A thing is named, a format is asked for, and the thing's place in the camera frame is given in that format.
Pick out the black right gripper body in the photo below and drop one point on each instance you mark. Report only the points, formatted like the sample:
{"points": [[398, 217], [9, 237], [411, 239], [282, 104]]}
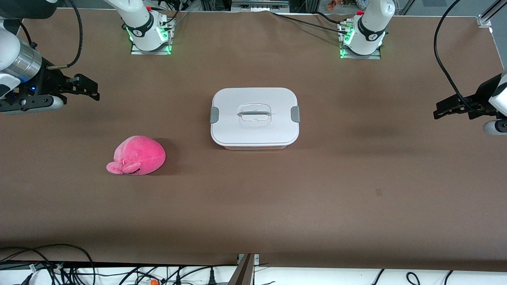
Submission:
{"points": [[46, 80]]}

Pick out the small orange figure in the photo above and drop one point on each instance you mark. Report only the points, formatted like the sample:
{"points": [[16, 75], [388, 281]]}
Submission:
{"points": [[332, 4]]}

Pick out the pink plush toy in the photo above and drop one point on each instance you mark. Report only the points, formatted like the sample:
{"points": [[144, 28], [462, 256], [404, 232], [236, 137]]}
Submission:
{"points": [[142, 152]]}

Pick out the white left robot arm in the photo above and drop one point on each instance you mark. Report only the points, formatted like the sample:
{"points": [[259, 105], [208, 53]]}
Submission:
{"points": [[372, 23]]}

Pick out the translucent pink plastic box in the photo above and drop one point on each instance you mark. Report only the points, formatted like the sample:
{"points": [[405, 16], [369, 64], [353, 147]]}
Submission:
{"points": [[253, 147]]}

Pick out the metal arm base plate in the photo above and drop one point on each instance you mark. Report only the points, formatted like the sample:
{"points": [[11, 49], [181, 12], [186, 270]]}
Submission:
{"points": [[374, 57], [158, 52]]}

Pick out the brown table mat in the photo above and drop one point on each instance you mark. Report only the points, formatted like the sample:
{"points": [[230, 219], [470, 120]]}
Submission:
{"points": [[253, 206]]}

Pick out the aluminium profile beam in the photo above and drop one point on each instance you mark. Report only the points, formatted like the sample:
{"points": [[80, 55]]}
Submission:
{"points": [[243, 274]]}

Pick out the black power plug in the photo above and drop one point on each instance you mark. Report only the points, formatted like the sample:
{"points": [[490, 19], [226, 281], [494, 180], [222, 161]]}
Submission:
{"points": [[212, 277]]}

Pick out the black edge strip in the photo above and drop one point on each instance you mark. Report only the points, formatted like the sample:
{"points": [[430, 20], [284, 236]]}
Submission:
{"points": [[119, 264]]}

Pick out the aluminium frame rail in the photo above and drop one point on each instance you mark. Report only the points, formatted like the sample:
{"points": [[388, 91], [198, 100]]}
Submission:
{"points": [[259, 4]]}

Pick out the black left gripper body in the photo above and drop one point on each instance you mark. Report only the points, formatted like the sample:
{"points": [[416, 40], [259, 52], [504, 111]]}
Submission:
{"points": [[484, 94]]}

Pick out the aluminium corner profile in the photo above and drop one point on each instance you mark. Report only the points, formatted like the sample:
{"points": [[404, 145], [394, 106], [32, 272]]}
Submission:
{"points": [[485, 19]]}

